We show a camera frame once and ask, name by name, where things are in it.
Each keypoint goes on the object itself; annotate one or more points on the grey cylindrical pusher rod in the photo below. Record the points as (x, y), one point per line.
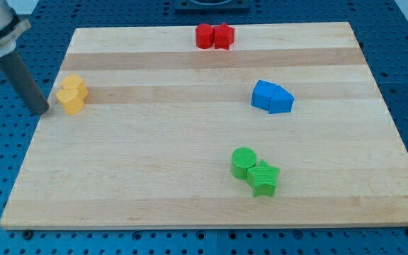
(23, 83)

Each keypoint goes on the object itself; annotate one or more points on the yellow heart block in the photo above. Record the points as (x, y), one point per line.
(70, 100)

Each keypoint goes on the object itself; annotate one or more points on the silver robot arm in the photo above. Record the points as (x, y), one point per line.
(11, 28)

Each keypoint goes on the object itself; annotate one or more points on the yellow hexagon block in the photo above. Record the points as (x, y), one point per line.
(75, 82)

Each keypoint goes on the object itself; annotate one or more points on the red cylinder block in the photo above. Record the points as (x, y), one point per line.
(204, 36)

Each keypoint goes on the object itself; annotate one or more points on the red star block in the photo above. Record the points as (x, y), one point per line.
(223, 36)

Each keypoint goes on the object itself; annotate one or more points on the green cylinder block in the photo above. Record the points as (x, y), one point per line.
(242, 159)

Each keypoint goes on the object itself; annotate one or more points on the blue cube block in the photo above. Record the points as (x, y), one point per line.
(262, 94)

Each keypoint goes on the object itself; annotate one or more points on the blue pentagon block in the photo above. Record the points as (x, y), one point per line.
(281, 101)

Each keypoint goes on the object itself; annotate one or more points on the green star block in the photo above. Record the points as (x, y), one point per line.
(263, 179)

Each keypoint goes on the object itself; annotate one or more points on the light wooden board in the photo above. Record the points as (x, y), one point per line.
(152, 147)

